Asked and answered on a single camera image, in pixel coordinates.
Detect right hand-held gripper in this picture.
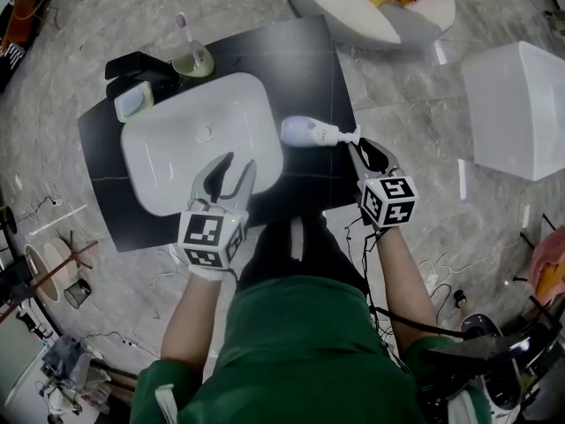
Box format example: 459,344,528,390
347,137,419,230

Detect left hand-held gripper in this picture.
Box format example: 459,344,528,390
177,151,259,272

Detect white pump bottle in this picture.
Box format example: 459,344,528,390
280,115,362,149

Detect person's right forearm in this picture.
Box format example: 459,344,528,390
373,225,439,342

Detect person's left forearm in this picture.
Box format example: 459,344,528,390
160,263,242,373

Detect white sink basin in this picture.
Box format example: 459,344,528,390
120,72,284,217

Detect person's black trousers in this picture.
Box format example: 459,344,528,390
237,213,371,298

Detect green soap dish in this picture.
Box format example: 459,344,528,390
113,80,156,125

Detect white beanbag seat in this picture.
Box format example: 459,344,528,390
283,0,457,46

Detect white cube table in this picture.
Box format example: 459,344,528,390
460,40,565,183

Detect black mesh wastebasket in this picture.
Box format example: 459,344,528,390
64,277,94,311

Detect person's short-sleeved shirt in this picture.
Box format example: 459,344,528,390
129,276,492,424

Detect pink cloth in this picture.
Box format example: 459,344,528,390
528,225,565,309

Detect oval wooden mirror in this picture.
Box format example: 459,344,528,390
23,242,61,305

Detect orange sofa with striped throw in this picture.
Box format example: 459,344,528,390
0,0,41,93

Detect black cable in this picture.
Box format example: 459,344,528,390
343,213,470,340

